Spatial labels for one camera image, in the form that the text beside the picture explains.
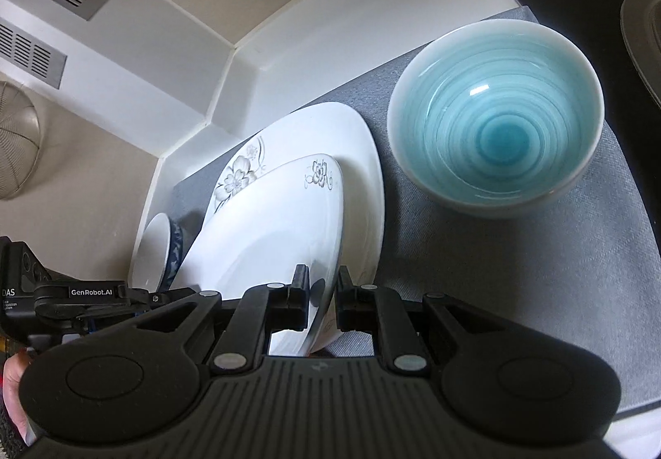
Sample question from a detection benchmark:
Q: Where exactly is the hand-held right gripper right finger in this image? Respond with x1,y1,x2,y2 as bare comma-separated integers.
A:
335,266,522,374

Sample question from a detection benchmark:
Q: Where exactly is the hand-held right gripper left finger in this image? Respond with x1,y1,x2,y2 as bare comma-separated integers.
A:
133,264,311,377

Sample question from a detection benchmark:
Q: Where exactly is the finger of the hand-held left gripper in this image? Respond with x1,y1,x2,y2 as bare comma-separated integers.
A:
33,282,162,332

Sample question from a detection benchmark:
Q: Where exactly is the small white floral plate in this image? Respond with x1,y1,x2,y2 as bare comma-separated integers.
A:
168,153,346,357

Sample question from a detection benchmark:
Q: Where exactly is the blue patterned white bowl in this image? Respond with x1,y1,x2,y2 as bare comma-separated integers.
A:
128,212,185,295

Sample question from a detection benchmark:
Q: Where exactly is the large white floral plate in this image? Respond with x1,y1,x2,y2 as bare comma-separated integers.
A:
173,101,386,295

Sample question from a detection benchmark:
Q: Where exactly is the teal glazed white bowl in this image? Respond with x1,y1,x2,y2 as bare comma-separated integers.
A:
421,128,604,221

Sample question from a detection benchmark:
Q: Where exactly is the stack of white plates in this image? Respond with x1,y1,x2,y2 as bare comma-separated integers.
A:
387,19,606,212

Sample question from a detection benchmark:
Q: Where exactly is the person's left hand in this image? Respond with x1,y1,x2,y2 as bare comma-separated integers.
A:
0,353,38,445

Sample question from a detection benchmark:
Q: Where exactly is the metal mesh strainer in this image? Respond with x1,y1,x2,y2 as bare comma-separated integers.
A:
0,81,43,199

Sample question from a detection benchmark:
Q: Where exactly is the grey drying mat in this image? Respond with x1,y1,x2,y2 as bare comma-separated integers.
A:
170,5,661,419

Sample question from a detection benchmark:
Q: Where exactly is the small grey vent grille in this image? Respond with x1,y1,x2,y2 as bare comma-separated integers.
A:
0,22,68,89

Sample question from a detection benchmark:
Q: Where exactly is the gas stove burner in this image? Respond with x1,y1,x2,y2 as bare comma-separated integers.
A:
500,0,661,191

